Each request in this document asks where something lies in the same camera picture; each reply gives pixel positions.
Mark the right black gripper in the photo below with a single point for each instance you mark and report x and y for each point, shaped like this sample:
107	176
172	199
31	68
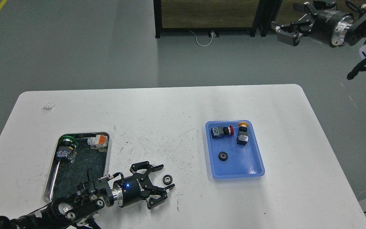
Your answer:
329	28

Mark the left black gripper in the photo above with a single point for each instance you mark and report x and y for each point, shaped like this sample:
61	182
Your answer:
139	187

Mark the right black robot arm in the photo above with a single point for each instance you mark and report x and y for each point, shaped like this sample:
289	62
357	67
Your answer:
356	33

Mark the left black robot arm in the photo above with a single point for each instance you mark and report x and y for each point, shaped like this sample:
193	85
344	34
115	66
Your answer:
79	209

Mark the silver metal tray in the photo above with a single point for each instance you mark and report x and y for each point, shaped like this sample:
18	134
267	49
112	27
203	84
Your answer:
64	177

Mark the blue plastic tray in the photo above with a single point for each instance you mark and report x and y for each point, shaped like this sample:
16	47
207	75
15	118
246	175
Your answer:
244	161

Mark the orange white connector block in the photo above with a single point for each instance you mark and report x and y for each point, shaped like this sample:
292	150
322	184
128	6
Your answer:
99	142

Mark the small white plastic clip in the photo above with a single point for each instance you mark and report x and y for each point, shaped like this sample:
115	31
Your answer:
49	105

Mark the wooden cabinet black frame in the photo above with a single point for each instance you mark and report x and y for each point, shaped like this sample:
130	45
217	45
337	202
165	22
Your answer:
250	16

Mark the green push button switch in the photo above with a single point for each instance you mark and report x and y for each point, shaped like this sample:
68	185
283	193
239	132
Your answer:
66	149

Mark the red push button switch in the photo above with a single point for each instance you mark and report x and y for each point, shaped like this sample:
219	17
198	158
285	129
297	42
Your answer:
221	131

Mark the yellow push button switch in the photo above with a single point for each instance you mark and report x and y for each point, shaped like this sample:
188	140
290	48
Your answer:
243	134

